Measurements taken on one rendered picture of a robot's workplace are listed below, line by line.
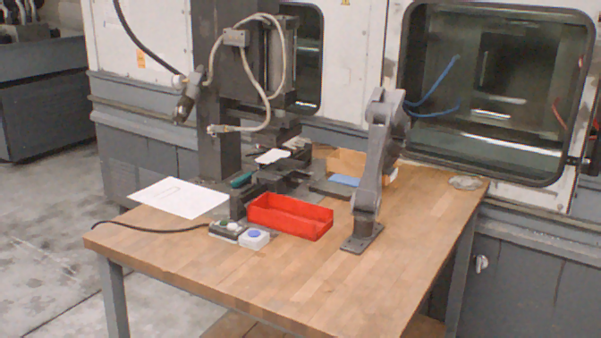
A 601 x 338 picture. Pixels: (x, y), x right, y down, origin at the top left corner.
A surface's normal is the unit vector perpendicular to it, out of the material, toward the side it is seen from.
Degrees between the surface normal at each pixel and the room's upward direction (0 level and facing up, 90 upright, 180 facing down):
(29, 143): 90
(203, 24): 90
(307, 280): 0
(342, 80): 90
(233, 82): 90
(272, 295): 0
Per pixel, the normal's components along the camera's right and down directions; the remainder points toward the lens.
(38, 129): 0.84, 0.23
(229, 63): -0.49, 0.33
